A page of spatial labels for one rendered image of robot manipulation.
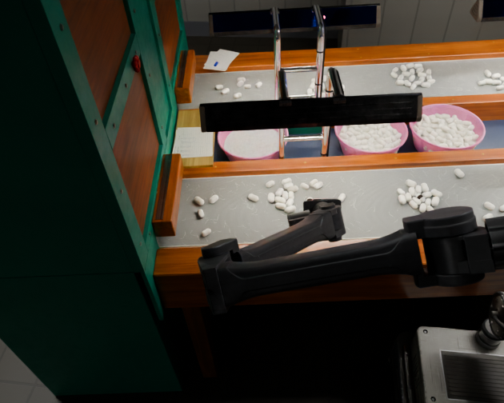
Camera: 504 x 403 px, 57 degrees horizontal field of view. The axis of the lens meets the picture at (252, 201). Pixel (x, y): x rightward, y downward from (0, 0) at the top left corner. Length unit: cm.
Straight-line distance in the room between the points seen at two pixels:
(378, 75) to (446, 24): 121
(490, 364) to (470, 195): 52
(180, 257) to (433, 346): 83
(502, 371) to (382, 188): 65
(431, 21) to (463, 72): 105
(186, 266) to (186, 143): 54
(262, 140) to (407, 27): 172
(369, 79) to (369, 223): 82
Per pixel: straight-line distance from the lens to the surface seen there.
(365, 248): 71
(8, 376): 231
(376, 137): 181
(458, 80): 221
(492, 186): 173
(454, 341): 164
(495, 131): 208
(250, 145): 176
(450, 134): 189
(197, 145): 171
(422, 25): 327
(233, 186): 159
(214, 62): 219
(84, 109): 93
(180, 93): 189
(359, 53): 226
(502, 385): 163
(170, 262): 139
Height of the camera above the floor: 187
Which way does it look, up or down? 47 degrees down
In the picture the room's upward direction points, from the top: 4 degrees counter-clockwise
